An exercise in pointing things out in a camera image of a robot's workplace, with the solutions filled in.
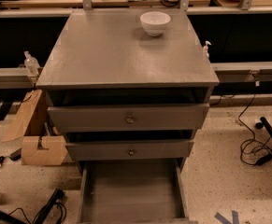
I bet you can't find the grey open bottom drawer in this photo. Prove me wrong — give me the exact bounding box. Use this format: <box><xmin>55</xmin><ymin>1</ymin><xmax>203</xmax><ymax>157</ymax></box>
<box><xmin>77</xmin><ymin>159</ymin><xmax>198</xmax><ymax>224</ymax></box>

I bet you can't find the clear sanitizer bottle left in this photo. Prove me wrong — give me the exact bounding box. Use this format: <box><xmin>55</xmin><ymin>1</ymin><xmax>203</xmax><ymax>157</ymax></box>
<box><xmin>24</xmin><ymin>51</ymin><xmax>40</xmax><ymax>75</ymax></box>

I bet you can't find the grey middle drawer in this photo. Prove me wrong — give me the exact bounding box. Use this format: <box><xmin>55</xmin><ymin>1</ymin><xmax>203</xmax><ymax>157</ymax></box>
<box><xmin>65</xmin><ymin>140</ymin><xmax>193</xmax><ymax>161</ymax></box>

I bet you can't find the grey top drawer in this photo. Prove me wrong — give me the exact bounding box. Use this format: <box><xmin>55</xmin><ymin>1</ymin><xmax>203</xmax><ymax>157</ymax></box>
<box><xmin>48</xmin><ymin>104</ymin><xmax>209</xmax><ymax>133</ymax></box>

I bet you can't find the black power strip left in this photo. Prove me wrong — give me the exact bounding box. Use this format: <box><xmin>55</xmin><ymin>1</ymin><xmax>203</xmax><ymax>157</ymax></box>
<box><xmin>33</xmin><ymin>189</ymin><xmax>66</xmax><ymax>224</ymax></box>

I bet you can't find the cardboard piece on floor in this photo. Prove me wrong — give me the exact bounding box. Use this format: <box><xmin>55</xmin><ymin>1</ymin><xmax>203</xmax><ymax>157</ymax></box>
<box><xmin>21</xmin><ymin>136</ymin><xmax>67</xmax><ymax>166</ymax></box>

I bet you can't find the grey drawer cabinet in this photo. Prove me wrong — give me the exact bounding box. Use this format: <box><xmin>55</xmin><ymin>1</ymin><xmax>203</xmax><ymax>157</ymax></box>
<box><xmin>36</xmin><ymin>7</ymin><xmax>220</xmax><ymax>173</ymax></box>

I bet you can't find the white ceramic bowl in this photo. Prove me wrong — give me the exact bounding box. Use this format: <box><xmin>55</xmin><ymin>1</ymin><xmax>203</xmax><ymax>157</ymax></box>
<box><xmin>140</xmin><ymin>11</ymin><xmax>171</xmax><ymax>36</ymax></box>

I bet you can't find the blue tape cross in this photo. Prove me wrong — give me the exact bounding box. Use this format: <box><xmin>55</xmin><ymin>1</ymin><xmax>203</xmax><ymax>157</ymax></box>
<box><xmin>214</xmin><ymin>210</ymin><xmax>240</xmax><ymax>224</ymax></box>

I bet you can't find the white pump bottle right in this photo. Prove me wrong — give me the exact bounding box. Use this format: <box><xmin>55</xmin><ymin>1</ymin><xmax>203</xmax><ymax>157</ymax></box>
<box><xmin>203</xmin><ymin>41</ymin><xmax>211</xmax><ymax>58</ymax></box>

